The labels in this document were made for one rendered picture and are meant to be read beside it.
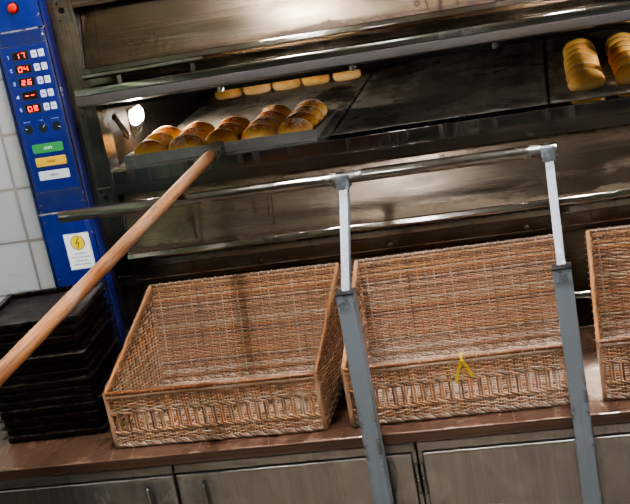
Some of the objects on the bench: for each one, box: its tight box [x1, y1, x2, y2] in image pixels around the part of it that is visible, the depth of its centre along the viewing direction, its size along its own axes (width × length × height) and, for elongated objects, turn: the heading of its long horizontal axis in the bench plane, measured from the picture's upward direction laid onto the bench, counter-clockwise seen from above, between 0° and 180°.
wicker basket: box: [102, 262, 344, 449], centre depth 326 cm, size 49×56×28 cm
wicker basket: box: [339, 234, 570, 427], centre depth 314 cm, size 49×56×28 cm
